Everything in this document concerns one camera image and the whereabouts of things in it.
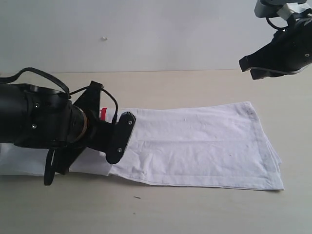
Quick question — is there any black right camera cable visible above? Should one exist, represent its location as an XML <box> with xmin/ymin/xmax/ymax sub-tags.
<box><xmin>265</xmin><ymin>16</ymin><xmax>290</xmax><ymax>31</ymax></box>

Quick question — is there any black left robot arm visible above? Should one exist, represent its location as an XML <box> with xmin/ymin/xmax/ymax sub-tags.
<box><xmin>0</xmin><ymin>82</ymin><xmax>116</xmax><ymax>178</ymax></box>

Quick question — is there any black left camera cable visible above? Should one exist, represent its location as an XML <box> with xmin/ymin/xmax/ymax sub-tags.
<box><xmin>0</xmin><ymin>68</ymin><xmax>119</xmax><ymax>124</ymax></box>

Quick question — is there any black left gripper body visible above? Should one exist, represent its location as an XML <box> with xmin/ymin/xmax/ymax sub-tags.
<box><xmin>24</xmin><ymin>86</ymin><xmax>117</xmax><ymax>151</ymax></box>

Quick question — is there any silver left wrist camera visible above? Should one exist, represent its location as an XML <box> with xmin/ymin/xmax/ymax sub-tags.
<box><xmin>105</xmin><ymin>112</ymin><xmax>136</xmax><ymax>164</ymax></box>

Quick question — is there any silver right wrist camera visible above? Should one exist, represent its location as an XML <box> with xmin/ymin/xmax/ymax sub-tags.
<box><xmin>254</xmin><ymin>0</ymin><xmax>312</xmax><ymax>20</ymax></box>

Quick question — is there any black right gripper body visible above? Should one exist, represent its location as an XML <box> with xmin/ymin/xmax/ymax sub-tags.
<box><xmin>273</xmin><ymin>17</ymin><xmax>312</xmax><ymax>49</ymax></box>

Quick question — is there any black camera cable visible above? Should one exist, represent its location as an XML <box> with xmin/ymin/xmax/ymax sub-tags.
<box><xmin>265</xmin><ymin>16</ymin><xmax>290</xmax><ymax>31</ymax></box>
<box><xmin>0</xmin><ymin>68</ymin><xmax>119</xmax><ymax>124</ymax></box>

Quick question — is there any white t-shirt red lettering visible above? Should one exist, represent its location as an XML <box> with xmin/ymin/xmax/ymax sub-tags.
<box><xmin>0</xmin><ymin>100</ymin><xmax>285</xmax><ymax>192</ymax></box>

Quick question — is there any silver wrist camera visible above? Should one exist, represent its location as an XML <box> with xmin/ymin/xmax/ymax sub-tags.
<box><xmin>105</xmin><ymin>112</ymin><xmax>136</xmax><ymax>164</ymax></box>
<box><xmin>254</xmin><ymin>0</ymin><xmax>312</xmax><ymax>20</ymax></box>

